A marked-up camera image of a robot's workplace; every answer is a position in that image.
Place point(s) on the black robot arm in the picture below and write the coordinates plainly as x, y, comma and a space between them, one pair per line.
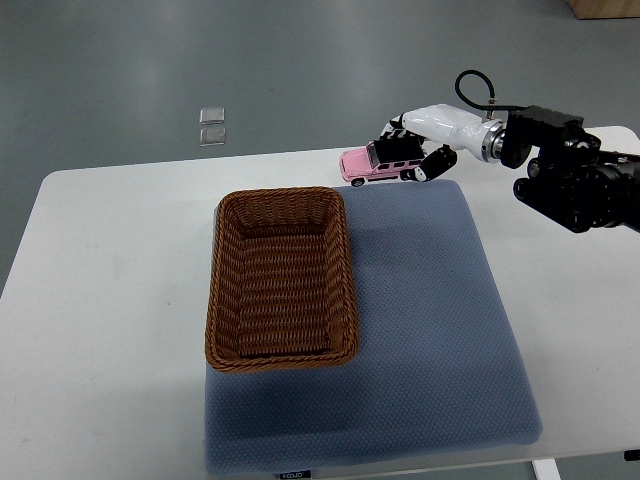
570, 178

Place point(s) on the blue grey foam mat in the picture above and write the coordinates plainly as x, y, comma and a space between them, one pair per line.
438, 368

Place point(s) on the brown wicker basket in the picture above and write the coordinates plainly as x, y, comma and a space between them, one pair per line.
282, 293

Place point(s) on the white table leg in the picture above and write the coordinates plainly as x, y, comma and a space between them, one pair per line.
546, 469

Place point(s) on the wooden cabinet corner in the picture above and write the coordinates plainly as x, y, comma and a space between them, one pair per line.
605, 9

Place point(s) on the pink toy car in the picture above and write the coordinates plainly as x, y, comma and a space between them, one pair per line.
383, 159

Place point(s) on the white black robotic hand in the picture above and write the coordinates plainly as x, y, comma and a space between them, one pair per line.
454, 129

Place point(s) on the upper metal floor plate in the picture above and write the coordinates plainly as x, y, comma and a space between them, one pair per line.
212, 115

